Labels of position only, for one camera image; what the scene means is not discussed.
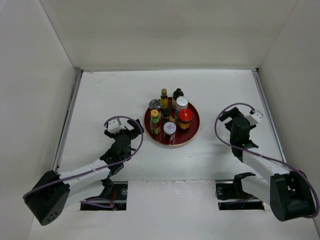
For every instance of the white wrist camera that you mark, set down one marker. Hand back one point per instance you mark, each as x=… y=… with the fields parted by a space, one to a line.
x=254 y=117
x=113 y=126

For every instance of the white lid small jar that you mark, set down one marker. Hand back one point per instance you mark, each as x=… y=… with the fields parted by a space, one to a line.
x=169 y=129

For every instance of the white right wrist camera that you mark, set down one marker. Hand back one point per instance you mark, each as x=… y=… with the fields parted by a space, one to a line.
x=254 y=117

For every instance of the small yellow label bottle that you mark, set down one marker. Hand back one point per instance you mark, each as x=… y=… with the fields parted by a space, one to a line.
x=164 y=99

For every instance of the small black label spice bottle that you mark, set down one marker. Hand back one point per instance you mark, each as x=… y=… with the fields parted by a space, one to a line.
x=166 y=115

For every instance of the red cap sauce jar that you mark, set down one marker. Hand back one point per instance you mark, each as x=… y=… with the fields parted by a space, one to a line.
x=184 y=119

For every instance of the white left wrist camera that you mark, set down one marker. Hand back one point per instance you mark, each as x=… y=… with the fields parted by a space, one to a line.
x=113 y=126

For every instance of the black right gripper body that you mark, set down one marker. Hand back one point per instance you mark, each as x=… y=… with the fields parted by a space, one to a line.
x=229 y=125

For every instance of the black cap clear bottle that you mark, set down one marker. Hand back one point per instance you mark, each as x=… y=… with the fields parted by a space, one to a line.
x=176 y=94

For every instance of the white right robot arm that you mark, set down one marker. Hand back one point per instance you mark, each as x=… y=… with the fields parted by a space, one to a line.
x=283 y=187

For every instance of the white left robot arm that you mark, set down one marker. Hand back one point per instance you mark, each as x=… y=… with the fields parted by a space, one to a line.
x=55 y=191

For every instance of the red round tray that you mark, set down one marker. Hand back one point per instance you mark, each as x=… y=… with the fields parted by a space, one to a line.
x=181 y=137

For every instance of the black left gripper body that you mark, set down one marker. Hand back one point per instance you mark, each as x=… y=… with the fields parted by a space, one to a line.
x=131 y=133

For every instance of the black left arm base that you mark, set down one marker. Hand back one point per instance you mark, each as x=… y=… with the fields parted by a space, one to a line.
x=112 y=198

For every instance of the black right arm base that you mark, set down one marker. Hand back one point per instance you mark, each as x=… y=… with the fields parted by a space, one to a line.
x=231 y=196

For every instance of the green label sauce bottle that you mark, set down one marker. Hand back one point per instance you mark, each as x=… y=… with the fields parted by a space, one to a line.
x=155 y=122

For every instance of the blue label granule bottle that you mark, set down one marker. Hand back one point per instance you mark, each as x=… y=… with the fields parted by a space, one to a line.
x=181 y=104

